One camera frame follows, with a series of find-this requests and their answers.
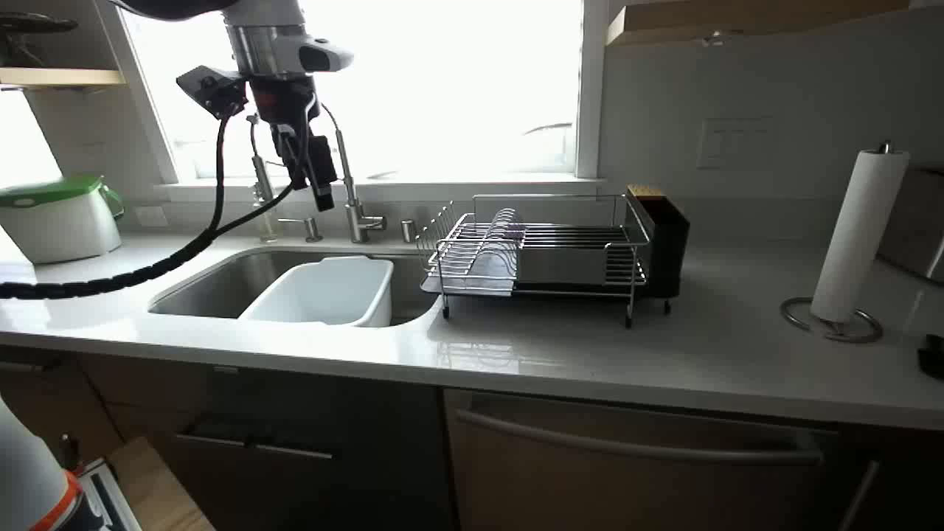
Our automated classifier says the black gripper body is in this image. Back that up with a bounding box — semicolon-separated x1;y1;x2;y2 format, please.
247;70;327;157

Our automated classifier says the chrome faucet lever handle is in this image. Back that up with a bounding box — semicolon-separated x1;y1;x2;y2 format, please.
357;206;391;244

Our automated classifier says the chrome spring kitchen faucet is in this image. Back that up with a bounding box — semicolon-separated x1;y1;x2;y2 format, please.
246;99;391;248

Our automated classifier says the white plastic wash tub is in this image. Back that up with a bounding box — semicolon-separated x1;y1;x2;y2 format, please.
240;254;398;331

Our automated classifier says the grey steel sink basin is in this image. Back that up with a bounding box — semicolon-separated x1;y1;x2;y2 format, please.
144;244;444;331

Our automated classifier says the white bin with green lid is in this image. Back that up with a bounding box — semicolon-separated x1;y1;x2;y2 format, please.
0;172;131;268

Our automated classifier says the dark cabinet drawer front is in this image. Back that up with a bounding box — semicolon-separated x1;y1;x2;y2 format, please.
81;352;461;531

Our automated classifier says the black utensil caddy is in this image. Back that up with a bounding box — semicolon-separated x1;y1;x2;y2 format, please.
630;185;693;302

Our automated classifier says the white paper towel roll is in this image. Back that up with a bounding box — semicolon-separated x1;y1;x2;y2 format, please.
809;145;914;327

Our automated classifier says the metal paper towel holder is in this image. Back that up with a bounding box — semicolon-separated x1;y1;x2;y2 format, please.
778;138;885;347

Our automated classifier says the silver countertop appliance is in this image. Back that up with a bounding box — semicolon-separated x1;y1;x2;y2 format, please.
876;166;944;290

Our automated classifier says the small black countertop object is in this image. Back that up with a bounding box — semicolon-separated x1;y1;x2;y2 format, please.
914;334;944;383

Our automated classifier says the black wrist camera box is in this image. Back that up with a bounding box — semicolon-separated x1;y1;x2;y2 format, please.
174;61;252;125

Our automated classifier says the bright window with white frame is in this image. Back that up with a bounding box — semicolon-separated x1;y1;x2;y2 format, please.
116;0;604;192

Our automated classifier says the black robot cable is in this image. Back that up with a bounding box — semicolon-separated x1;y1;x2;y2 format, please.
0;116;298;303

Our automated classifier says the wooden wall shelf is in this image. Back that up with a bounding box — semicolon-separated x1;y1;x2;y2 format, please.
0;66;132;91

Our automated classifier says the metal wire dish rack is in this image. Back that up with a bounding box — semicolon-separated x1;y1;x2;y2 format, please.
420;189;660;331

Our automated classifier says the white wall outlet plate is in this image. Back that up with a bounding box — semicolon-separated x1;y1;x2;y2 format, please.
696;116;777;175

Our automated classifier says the dark dishwasher with bar handle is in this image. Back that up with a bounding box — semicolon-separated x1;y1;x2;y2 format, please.
439;386;863;531

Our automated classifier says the brown wooden wall cabinet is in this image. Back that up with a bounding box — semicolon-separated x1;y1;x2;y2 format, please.
604;0;914;51

